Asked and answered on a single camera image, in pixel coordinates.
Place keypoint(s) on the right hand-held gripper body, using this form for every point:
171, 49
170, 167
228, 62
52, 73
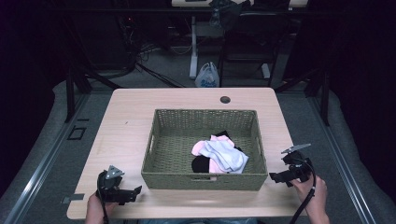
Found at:
298, 165

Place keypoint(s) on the grey tape strip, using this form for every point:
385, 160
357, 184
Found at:
73, 198

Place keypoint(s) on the pink sock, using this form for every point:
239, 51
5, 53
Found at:
199, 147

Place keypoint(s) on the green woven basket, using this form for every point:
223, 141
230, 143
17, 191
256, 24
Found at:
174, 149

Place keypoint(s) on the black metal stand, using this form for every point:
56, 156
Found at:
74, 87
317, 90

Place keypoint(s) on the person's left hand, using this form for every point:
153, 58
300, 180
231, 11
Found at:
95, 209

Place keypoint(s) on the black sock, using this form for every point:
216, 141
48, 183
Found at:
200, 165

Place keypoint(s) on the white desk leg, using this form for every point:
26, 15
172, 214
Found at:
194, 46

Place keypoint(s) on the black chair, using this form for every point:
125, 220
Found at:
249, 40

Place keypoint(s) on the white sock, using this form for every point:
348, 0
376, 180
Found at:
225, 157

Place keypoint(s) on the person's right hand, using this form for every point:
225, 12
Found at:
314, 196

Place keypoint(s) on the dark bag on chair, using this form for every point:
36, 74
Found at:
227, 12

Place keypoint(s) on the white plastic bag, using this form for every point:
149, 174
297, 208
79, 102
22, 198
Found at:
207, 76

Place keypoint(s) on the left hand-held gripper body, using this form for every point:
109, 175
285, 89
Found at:
109, 183

